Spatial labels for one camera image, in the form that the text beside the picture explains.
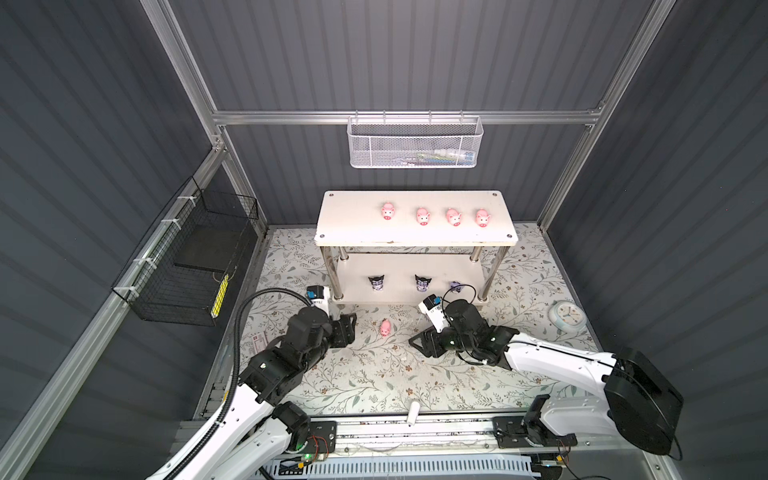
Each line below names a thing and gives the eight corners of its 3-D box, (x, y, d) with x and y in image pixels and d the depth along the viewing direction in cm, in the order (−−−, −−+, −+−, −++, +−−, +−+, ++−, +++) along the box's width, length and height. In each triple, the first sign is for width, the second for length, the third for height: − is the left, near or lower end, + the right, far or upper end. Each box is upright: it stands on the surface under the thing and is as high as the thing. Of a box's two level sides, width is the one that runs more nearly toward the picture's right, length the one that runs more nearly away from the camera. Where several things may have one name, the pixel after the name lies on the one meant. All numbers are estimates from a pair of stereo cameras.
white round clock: (555, 331, 94) (560, 326, 91) (546, 305, 100) (550, 300, 97) (585, 331, 94) (591, 326, 91) (574, 305, 100) (579, 300, 97)
